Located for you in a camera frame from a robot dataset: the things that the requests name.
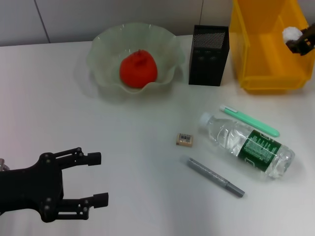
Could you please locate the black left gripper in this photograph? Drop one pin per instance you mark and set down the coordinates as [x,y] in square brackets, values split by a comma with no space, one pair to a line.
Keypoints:
[37,186]

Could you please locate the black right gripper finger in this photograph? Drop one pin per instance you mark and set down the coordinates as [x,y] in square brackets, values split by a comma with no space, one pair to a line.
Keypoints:
[309,30]
[300,48]

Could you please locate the white paper ball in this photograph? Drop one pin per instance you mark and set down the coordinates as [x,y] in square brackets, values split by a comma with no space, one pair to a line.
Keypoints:
[291,34]

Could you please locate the clear green-label water bottle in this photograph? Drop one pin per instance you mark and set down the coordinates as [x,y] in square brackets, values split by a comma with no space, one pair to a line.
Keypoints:
[229,137]

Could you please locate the red-orange orange fruit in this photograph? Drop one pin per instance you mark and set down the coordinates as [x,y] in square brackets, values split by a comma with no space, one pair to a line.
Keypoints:
[137,71]

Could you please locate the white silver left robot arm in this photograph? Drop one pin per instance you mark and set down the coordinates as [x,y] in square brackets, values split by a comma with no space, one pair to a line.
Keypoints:
[3,165]

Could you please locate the mint green pen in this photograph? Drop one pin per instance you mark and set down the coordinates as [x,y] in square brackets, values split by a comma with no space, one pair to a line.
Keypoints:
[251,121]

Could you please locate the black mesh pen holder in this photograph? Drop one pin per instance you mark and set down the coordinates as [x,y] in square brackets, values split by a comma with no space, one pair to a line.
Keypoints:
[209,71]

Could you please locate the beige eraser with barcode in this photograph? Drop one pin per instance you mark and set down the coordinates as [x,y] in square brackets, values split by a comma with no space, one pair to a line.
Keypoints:
[184,139]

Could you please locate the grey marker pen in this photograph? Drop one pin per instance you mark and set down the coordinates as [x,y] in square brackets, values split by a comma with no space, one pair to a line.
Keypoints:
[211,175]

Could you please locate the yellow plastic bin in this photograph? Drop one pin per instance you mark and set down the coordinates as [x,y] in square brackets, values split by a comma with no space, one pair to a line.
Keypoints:
[261,56]

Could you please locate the pale green wavy glass bowl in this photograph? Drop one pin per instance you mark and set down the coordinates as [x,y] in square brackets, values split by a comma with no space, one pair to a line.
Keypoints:
[103,49]

